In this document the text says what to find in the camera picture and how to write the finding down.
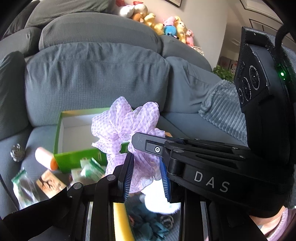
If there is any white plush toy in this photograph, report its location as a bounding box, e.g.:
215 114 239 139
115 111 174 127
141 180 181 214

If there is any purple checked scrunchie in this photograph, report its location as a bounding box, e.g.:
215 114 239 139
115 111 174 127
91 96 165 193

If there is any green zip bag centre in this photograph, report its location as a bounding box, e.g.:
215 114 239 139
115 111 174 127
71 158 106 186

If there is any pile of plush toys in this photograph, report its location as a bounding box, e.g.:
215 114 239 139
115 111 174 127
115 1 195 48

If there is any steel wool scrubber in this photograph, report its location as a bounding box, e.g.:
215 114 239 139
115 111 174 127
10 144 25 162

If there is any orange white foam roller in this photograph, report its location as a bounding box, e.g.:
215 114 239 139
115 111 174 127
35 147 59 171

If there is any dark green scrunchie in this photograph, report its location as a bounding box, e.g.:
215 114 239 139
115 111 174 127
125 195 170 240

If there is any yellow sponge large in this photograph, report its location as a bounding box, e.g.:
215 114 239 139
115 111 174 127
113 203 135 241

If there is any light blue ribbed blanket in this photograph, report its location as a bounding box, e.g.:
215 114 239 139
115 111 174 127
198 80 247 145

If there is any green cardboard box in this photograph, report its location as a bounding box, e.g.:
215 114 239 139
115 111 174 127
53 106 130 174

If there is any green zip bag left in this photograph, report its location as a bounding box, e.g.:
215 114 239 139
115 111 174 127
11 169 40 209

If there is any tree print tissue pack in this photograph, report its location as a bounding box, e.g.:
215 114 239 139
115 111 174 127
36 170 66 198

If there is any grey sofa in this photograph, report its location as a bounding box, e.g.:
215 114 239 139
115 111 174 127
0 0 249 218

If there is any green potted plant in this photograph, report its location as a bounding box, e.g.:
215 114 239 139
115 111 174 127
213 65 234 83

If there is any green zip bag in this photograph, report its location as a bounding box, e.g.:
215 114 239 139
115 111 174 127
11 169 40 209
71 158 106 186

